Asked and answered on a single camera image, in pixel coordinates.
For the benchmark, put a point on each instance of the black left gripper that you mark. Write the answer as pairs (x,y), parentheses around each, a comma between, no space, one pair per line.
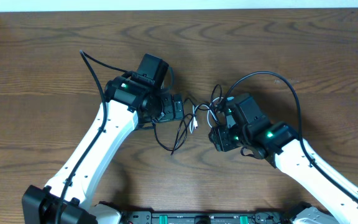
(169,113)

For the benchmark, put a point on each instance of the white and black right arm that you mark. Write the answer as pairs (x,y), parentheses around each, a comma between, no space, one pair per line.
(284,149)

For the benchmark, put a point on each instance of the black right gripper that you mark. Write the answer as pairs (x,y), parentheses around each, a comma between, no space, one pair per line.
(220,140)

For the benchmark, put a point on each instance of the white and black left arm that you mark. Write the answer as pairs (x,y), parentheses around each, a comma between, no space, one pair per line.
(67,197)

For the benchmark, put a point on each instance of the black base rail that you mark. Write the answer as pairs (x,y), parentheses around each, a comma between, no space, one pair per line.
(302,214)

